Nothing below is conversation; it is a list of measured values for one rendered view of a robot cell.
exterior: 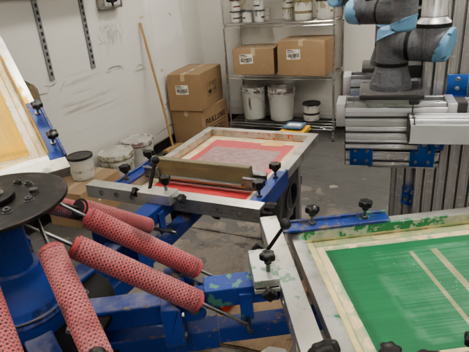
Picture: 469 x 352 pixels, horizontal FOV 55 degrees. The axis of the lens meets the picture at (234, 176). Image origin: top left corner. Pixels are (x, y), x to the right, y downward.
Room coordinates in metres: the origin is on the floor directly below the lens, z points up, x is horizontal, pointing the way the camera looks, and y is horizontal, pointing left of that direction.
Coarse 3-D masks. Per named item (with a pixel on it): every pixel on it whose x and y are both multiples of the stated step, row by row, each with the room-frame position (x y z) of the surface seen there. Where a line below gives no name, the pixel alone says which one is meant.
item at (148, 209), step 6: (150, 204) 1.30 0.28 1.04; (156, 204) 1.30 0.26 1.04; (138, 210) 1.27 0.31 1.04; (144, 210) 1.26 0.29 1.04; (150, 210) 1.26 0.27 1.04; (156, 210) 1.26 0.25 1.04; (168, 210) 1.32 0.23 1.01; (144, 216) 1.23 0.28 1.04; (150, 216) 1.23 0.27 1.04; (156, 216) 1.26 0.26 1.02; (156, 222) 1.26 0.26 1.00
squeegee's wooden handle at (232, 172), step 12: (168, 168) 1.65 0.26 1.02; (180, 168) 1.62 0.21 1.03; (192, 168) 1.60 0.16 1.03; (204, 168) 1.57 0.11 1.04; (216, 168) 1.55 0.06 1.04; (228, 168) 1.53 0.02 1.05; (240, 168) 1.51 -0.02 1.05; (252, 168) 1.52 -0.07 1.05; (228, 180) 1.53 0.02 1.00; (240, 180) 1.51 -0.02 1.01
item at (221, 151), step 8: (216, 144) 2.08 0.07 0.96; (224, 144) 2.07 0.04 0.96; (232, 144) 2.06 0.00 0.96; (240, 144) 2.05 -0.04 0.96; (248, 144) 2.04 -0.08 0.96; (200, 152) 1.98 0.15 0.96; (208, 152) 1.97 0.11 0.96; (216, 152) 1.96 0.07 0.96; (224, 152) 1.95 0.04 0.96; (232, 152) 1.94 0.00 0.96; (240, 152) 1.93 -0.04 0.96; (200, 160) 1.88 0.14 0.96; (208, 160) 1.87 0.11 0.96; (216, 160) 1.86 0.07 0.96; (224, 160) 1.85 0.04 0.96; (232, 160) 1.85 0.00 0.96; (160, 184) 1.65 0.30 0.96; (168, 184) 1.64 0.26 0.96; (176, 184) 1.64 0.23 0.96; (184, 184) 1.63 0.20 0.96; (192, 184) 1.62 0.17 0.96; (192, 192) 1.55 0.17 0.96
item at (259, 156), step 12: (240, 156) 1.88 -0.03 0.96; (252, 156) 1.87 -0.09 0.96; (264, 156) 1.86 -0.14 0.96; (276, 156) 1.84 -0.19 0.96; (264, 168) 1.72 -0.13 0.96; (204, 192) 1.54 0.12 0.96; (216, 192) 1.53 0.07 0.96; (228, 192) 1.52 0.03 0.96; (240, 192) 1.52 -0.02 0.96; (252, 192) 1.51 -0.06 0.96
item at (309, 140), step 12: (204, 132) 2.17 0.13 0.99; (216, 132) 2.20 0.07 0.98; (228, 132) 2.17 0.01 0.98; (240, 132) 2.14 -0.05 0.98; (252, 132) 2.11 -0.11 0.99; (264, 132) 2.09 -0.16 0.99; (276, 132) 2.08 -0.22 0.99; (288, 132) 2.06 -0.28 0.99; (192, 144) 2.03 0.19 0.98; (312, 144) 1.91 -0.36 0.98; (168, 156) 1.87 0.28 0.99; (180, 156) 1.93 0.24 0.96; (300, 156) 1.75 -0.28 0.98; (288, 168) 1.62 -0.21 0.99; (144, 180) 1.68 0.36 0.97
